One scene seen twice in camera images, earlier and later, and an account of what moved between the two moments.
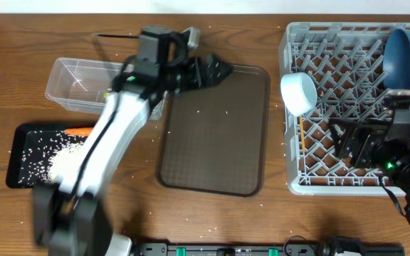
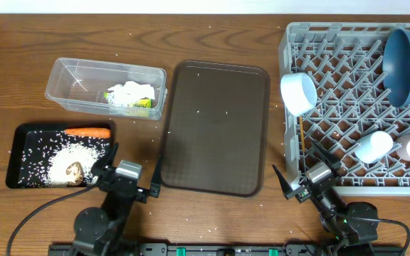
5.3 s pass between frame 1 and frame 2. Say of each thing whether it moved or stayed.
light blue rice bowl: stayed
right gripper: moved
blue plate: stayed
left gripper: moved
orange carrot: stayed
